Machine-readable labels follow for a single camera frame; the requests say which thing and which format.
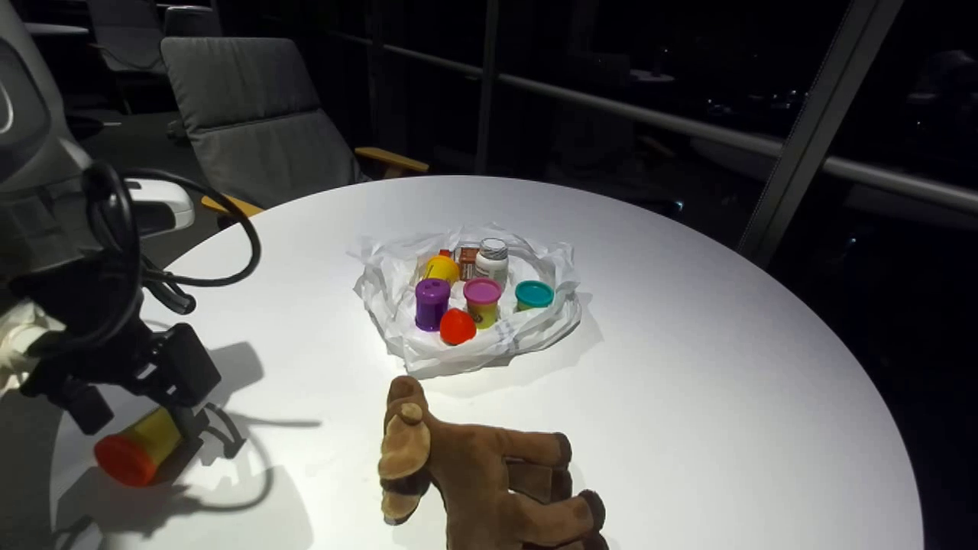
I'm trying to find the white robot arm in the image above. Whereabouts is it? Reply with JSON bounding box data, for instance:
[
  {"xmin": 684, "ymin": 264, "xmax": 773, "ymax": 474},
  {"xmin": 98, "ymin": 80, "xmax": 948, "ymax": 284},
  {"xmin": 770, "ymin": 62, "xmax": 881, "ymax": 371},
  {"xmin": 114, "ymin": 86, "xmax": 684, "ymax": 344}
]
[{"xmin": 0, "ymin": 0, "xmax": 244, "ymax": 487}]

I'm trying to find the red lid yellow tub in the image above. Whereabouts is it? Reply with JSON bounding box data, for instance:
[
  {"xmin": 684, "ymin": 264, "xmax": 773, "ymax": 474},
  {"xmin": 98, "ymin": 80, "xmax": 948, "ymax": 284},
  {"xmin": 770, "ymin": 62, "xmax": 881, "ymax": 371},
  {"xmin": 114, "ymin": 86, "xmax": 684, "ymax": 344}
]
[{"xmin": 96, "ymin": 405, "xmax": 185, "ymax": 487}]

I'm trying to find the small red lid container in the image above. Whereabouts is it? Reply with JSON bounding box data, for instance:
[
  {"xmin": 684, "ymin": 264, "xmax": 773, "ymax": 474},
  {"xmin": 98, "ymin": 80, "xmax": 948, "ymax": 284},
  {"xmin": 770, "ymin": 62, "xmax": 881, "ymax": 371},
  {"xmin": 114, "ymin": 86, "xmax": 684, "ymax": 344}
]
[{"xmin": 440, "ymin": 309, "xmax": 478, "ymax": 344}]

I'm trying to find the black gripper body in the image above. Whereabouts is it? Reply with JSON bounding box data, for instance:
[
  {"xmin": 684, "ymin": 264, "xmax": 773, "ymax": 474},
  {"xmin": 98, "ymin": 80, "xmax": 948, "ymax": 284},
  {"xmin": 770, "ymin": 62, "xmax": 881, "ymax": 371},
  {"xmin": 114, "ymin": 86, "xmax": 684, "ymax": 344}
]
[{"xmin": 24, "ymin": 325, "xmax": 219, "ymax": 405}]

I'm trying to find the teal lid playdough tub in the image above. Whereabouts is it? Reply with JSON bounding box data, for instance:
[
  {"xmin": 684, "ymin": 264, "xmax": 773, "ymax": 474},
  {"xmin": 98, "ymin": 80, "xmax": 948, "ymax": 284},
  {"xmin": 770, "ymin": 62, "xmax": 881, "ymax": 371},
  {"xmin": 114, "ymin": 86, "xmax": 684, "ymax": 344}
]
[{"xmin": 513, "ymin": 281, "xmax": 552, "ymax": 309}]

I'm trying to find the white pill bottle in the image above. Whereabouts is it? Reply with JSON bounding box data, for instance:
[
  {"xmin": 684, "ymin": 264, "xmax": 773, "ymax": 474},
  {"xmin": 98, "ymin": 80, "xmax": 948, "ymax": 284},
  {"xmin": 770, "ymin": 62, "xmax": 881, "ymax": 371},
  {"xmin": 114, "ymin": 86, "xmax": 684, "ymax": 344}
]
[{"xmin": 478, "ymin": 237, "xmax": 509, "ymax": 284}]

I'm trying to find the metal window railing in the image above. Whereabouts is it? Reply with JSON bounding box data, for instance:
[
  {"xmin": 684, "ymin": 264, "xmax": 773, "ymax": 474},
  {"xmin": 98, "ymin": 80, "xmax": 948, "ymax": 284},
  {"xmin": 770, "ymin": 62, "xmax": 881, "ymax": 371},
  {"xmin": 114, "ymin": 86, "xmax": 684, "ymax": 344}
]
[{"xmin": 331, "ymin": 29, "xmax": 978, "ymax": 215}]

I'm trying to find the white plastic bag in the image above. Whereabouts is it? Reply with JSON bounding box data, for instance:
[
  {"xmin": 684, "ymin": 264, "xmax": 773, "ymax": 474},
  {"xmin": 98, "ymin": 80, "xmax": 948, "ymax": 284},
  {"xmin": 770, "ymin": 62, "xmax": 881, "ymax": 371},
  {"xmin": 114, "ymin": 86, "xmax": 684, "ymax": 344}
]
[{"xmin": 355, "ymin": 225, "xmax": 582, "ymax": 376}]

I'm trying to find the red lid spice jar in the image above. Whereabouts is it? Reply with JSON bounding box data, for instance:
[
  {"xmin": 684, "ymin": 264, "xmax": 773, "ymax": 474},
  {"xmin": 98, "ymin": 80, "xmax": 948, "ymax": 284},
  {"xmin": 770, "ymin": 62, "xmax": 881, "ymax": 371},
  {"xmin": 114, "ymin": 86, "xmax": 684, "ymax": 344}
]
[{"xmin": 459, "ymin": 248, "xmax": 479, "ymax": 281}]

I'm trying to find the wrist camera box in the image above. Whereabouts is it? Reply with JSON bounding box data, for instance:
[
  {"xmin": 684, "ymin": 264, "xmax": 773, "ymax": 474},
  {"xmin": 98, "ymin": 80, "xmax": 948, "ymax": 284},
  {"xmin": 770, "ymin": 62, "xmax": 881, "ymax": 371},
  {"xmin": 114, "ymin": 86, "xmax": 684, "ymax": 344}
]
[{"xmin": 0, "ymin": 299, "xmax": 66, "ymax": 396}]

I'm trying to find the purple playdough tub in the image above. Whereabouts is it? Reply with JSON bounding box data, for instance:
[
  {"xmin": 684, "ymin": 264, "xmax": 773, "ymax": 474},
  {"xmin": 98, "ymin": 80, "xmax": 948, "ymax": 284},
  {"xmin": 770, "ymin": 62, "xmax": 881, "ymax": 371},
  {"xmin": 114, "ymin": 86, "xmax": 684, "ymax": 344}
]
[{"xmin": 415, "ymin": 277, "xmax": 449, "ymax": 331}]

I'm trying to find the grey lounge chair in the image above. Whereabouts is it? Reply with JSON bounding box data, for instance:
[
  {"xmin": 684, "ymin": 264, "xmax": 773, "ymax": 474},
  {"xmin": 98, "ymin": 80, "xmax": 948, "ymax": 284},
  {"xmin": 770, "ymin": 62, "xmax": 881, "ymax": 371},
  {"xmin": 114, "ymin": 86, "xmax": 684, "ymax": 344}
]
[{"xmin": 162, "ymin": 38, "xmax": 427, "ymax": 212}]

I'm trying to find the magenta lid playdough tub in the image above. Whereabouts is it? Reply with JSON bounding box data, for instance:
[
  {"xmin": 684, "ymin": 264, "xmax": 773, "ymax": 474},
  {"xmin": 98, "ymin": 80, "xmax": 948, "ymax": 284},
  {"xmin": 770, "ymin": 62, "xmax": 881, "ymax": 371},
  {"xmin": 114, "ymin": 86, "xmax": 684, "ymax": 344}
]
[{"xmin": 465, "ymin": 277, "xmax": 500, "ymax": 328}]

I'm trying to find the orange lid playdough tub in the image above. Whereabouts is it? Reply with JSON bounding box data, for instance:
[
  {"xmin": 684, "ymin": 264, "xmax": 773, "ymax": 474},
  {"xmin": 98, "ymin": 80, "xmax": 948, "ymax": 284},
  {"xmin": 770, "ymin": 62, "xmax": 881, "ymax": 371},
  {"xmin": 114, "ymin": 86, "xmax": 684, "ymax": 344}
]
[{"xmin": 427, "ymin": 252, "xmax": 459, "ymax": 281}]

